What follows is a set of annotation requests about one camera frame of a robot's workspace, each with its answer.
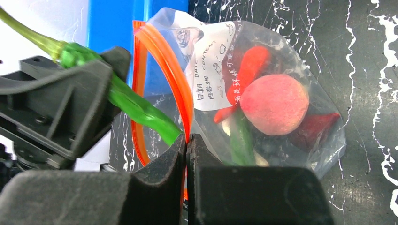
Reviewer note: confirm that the clear zip top bag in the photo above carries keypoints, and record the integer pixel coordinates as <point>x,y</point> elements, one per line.
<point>192,56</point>

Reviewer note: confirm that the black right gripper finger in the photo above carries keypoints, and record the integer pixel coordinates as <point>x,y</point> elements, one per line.
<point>251,195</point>

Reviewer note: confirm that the blue plastic bin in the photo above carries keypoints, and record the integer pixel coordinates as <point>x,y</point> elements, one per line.
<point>110,23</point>

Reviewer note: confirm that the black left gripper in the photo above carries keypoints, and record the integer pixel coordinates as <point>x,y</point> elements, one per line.
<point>54,115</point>

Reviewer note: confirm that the dark red fig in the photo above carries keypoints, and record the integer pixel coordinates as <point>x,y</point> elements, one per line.
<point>313,131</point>

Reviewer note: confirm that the short green pepper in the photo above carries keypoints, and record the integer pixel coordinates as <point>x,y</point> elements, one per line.
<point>241,145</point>

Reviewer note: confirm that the peach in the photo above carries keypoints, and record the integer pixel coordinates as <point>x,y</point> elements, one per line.
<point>275,104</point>

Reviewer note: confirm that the red chili pepper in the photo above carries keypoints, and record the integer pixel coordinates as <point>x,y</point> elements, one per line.
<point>244,69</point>

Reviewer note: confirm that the long green chili pepper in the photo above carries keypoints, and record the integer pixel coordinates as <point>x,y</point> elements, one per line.
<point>72,54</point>

